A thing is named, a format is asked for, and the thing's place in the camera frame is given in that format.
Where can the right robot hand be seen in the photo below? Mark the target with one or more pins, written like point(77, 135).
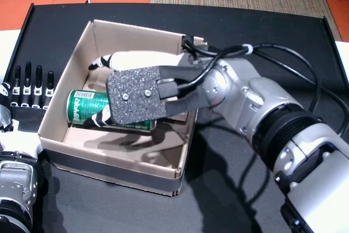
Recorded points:
point(141, 58)

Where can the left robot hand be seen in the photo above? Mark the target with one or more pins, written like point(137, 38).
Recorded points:
point(26, 121)

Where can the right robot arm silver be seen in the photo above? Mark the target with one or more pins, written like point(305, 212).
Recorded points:
point(286, 124)

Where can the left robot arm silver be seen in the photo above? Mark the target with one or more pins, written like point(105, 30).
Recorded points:
point(13, 189)

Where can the open cardboard box black tape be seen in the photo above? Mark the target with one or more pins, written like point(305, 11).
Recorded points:
point(114, 145)

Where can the green aluminium drink can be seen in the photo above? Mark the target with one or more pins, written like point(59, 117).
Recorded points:
point(87, 102)

